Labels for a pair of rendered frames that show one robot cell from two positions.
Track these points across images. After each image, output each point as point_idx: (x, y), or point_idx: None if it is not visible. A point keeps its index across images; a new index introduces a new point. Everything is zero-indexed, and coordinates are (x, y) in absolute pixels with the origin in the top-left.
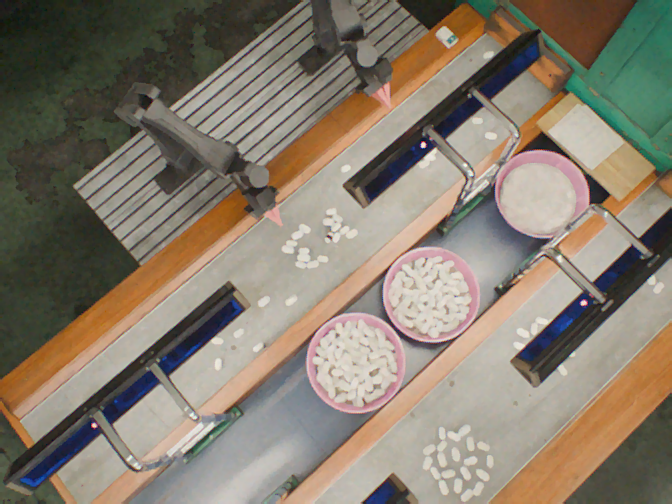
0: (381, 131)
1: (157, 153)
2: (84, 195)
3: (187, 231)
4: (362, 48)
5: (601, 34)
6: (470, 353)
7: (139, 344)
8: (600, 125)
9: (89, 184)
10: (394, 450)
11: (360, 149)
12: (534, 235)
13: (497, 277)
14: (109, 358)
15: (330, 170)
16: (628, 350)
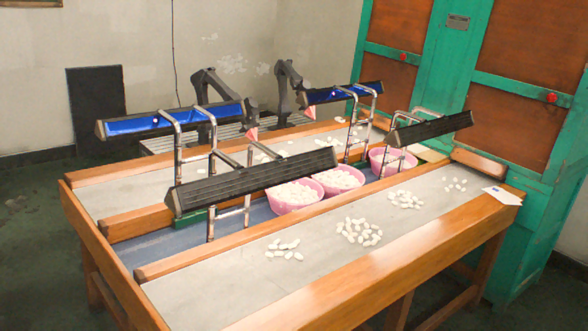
0: (308, 138)
1: (189, 138)
2: (144, 144)
3: (203, 145)
4: (304, 81)
5: (408, 97)
6: (361, 194)
7: (162, 175)
8: (417, 144)
9: (148, 141)
10: (317, 224)
11: (298, 140)
12: (391, 166)
13: None
14: (142, 176)
15: (282, 144)
16: (454, 207)
